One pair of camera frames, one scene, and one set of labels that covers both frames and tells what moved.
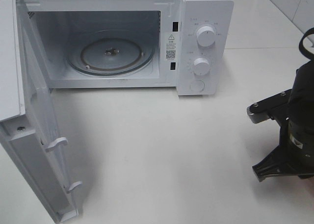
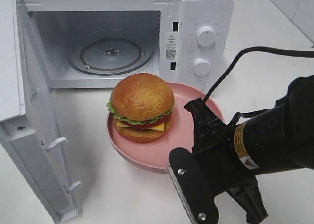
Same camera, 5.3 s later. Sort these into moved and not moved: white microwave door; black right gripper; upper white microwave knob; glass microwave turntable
Moved: black right gripper
Not moved: upper white microwave knob; glass microwave turntable; white microwave door
